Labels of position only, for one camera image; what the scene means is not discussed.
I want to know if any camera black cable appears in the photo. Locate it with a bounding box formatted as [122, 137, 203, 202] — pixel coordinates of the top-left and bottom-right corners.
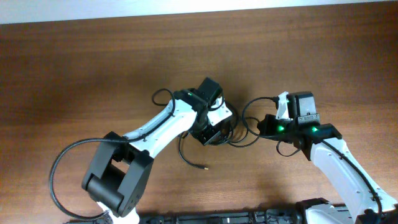
[49, 88, 178, 222]
[241, 96, 383, 224]

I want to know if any right camera black cable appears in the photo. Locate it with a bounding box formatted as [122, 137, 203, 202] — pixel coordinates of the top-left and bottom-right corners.
[241, 96, 383, 224]

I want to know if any black HDMI cable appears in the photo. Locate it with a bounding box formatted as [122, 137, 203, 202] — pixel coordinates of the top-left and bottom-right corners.
[214, 101, 262, 149]

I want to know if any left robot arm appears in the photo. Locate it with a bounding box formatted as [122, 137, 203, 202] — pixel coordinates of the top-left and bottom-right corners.
[81, 78, 232, 223]

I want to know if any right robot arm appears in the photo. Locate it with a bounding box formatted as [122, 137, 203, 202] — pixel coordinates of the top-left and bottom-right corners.
[257, 92, 397, 223]

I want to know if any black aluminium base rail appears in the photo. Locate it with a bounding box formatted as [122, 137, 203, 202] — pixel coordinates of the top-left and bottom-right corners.
[65, 203, 371, 224]

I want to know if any left camera black cable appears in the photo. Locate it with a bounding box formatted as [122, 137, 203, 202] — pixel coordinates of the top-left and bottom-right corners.
[49, 88, 178, 222]

